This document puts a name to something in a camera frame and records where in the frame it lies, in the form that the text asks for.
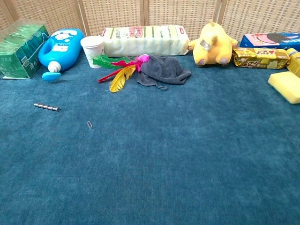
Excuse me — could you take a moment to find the grey towel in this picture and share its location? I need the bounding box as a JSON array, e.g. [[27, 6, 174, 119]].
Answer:
[[137, 55, 192, 91]]

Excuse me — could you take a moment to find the colourful feather shuttlecock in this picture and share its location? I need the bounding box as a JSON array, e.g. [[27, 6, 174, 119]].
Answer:
[[92, 54, 150, 93]]

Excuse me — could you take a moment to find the pack of yellow sponge cloths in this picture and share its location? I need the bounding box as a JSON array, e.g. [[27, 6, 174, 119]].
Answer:
[[101, 25, 190, 57]]

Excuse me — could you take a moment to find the white paper cup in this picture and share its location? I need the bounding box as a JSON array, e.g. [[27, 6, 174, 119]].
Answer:
[[80, 36, 105, 69]]

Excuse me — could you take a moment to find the yellow plush toy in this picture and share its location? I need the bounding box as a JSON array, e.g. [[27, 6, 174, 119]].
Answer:
[[187, 19, 239, 66]]

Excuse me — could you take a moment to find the woven rattan folding screen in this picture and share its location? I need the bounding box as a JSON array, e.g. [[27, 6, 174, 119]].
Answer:
[[0, 0, 300, 43]]

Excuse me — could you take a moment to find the blue detergent bottle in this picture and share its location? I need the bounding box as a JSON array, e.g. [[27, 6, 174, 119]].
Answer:
[[38, 28, 85, 83]]

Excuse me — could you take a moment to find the gold snack package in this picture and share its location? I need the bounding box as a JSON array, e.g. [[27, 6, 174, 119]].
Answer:
[[232, 47, 291, 70]]

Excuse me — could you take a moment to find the yellow sponge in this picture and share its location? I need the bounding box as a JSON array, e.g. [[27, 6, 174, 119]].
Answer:
[[268, 71, 300, 105]]

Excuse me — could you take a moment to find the blue cookie box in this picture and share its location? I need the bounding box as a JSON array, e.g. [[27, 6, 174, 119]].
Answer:
[[239, 32, 300, 52]]

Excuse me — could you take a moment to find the green tea box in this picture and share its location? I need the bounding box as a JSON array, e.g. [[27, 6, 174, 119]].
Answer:
[[0, 19, 50, 79]]

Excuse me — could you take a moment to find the yellow bottle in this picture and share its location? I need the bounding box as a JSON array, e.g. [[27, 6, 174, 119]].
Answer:
[[286, 48, 300, 78]]

